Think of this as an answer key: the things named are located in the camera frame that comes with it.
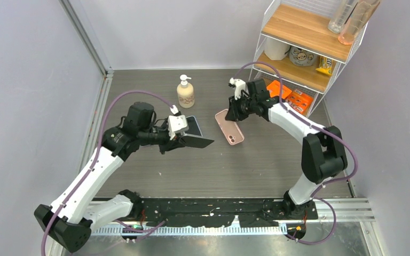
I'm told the phone in blue case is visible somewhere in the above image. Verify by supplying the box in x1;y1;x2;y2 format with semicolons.
185;116;203;137

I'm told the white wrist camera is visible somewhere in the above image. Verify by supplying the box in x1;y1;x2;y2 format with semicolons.
167;105;189;140
228;78;247;100

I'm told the clear plastic bottle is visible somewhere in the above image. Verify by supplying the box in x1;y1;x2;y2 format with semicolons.
327;0;359;34

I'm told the white wire shelf rack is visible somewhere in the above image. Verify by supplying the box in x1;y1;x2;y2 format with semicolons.
249;1;366;116

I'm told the yellow cardboard box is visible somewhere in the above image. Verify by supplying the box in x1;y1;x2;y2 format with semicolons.
266;81;292;100

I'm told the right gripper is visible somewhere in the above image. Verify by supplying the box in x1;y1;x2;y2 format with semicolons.
226;93;257;123

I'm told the orange cardboard box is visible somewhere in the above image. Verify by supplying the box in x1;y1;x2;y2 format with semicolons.
286;89;314;115

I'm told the pink phone case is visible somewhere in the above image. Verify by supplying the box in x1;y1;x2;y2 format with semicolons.
215;109;245;146

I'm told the black smartphone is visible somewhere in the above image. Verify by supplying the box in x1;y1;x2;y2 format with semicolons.
179;133;214;149

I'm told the yellow snack packet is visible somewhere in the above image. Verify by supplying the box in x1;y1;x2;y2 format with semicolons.
316;56;334;76

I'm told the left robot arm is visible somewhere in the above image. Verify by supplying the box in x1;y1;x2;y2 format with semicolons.
34;102;188;255

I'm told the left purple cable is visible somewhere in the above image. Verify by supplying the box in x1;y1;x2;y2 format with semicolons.
40;89;177;256

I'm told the cartoon printed tin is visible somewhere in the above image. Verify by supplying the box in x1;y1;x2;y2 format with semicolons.
288;46;319;67

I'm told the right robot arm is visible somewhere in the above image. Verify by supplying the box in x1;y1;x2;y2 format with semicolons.
225;78;348;219

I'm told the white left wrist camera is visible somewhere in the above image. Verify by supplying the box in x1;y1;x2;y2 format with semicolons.
167;105;189;140

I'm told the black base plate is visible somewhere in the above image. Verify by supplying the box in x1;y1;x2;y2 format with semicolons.
121;198;318;228

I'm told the cream lotion pump bottle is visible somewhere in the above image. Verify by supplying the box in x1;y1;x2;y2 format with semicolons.
177;74;195;108

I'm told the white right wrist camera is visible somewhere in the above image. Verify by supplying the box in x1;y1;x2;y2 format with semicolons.
228;78;247;100

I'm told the white paper roll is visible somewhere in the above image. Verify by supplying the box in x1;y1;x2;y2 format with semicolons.
264;37;291;61

